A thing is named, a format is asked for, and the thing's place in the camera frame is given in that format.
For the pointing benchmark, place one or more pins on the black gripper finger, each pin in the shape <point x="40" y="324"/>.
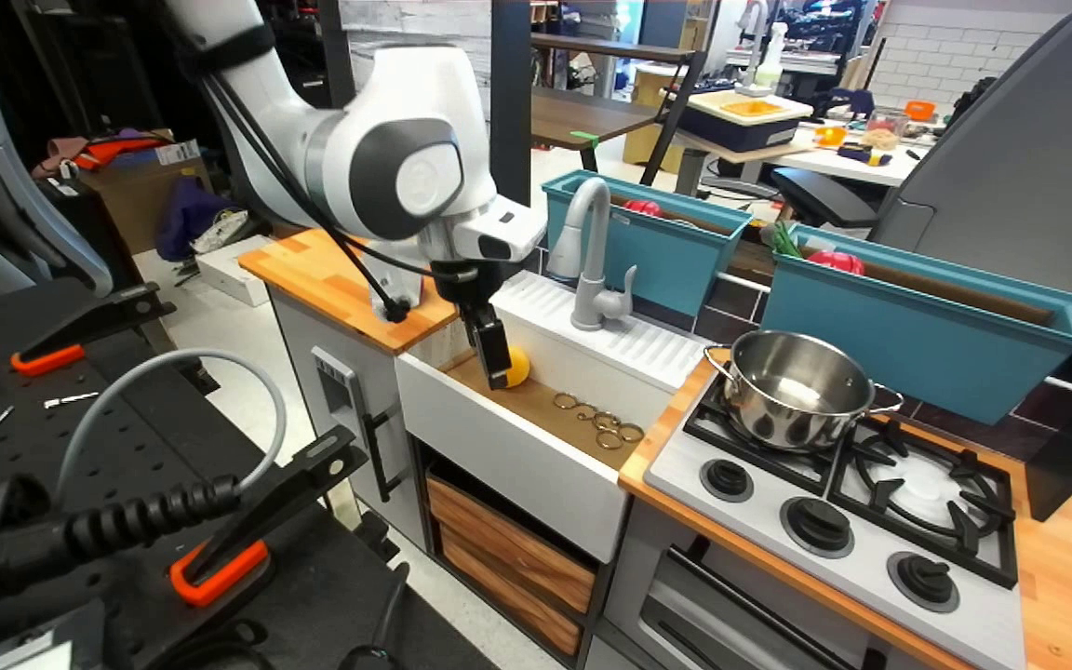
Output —
<point x="503" y="347"/>
<point x="484" y="347"/>

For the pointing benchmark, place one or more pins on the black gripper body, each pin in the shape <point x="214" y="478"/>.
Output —
<point x="463" y="285"/>

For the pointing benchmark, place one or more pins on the orange plushy ball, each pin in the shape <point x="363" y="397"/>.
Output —
<point x="519" y="364"/>

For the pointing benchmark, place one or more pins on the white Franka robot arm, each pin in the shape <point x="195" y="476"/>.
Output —
<point x="353" y="117"/>

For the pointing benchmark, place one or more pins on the white toy sink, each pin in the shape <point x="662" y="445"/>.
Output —
<point x="499" y="433"/>

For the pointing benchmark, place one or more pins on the toy kitchen with wooden counter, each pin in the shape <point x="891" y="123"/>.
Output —
<point x="335" y="293"/>

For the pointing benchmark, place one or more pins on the grey toy faucet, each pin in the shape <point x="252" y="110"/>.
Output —
<point x="586" y="263"/>

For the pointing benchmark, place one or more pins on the short teal planter box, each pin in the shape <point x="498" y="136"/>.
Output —
<point x="662" y="255"/>

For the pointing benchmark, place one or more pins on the wooden drawer front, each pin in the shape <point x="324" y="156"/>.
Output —
<point x="510" y="602"/>
<point x="510" y="541"/>

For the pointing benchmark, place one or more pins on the red toy vegetable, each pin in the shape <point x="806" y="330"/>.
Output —
<point x="835" y="263"/>
<point x="643" y="209"/>

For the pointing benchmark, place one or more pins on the wooden background shelf table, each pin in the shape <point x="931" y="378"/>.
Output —
<point x="596" y="117"/>

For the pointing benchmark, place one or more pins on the black stove knob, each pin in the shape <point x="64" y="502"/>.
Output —
<point x="726" y="478"/>
<point x="923" y="580"/>
<point x="815" y="528"/>

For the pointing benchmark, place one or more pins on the black clamp with orange grip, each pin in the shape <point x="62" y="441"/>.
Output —
<point x="263" y="508"/>
<point x="75" y="330"/>

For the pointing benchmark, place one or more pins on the steel pot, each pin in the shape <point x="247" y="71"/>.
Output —
<point x="799" y="394"/>

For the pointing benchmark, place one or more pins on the navy box with yellow lid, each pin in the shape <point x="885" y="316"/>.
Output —
<point x="746" y="120"/>

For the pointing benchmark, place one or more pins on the black pegboard table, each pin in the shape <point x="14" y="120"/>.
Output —
<point x="90" y="433"/>

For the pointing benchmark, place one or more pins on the long teal planter box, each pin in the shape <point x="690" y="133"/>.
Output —
<point x="920" y="338"/>

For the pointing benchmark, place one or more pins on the toy stovetop with black grate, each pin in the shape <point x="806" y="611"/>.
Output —
<point x="931" y="497"/>

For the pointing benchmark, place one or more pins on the grey chair back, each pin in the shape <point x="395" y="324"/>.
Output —
<point x="1008" y="149"/>

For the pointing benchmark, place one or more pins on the black vertical frame post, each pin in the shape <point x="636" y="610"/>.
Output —
<point x="510" y="97"/>
<point x="335" y="51"/>

